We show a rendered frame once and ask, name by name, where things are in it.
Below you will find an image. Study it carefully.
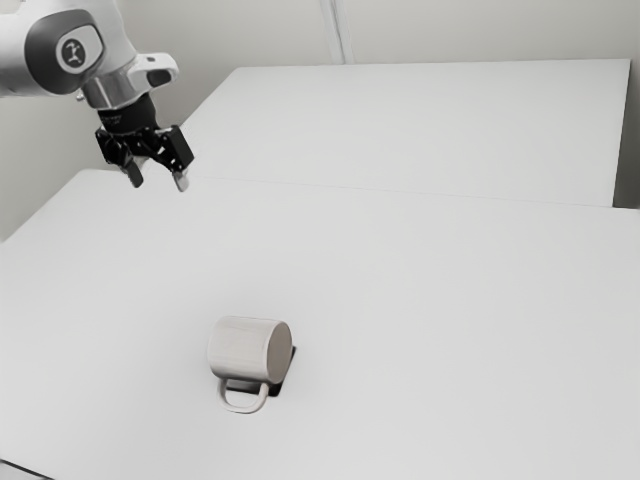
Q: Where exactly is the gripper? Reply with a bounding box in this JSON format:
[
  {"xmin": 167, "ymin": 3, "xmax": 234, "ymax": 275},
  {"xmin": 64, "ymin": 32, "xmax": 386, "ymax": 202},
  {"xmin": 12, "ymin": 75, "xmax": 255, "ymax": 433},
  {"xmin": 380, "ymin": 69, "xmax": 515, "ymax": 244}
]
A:
[{"xmin": 94, "ymin": 95, "xmax": 195, "ymax": 193}]

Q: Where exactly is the white mug with handle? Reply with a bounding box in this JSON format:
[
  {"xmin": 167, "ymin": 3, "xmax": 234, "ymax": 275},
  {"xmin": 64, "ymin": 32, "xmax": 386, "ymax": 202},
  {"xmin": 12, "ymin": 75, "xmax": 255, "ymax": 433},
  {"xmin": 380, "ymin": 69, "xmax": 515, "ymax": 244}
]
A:
[{"xmin": 206, "ymin": 315, "xmax": 293, "ymax": 415}]

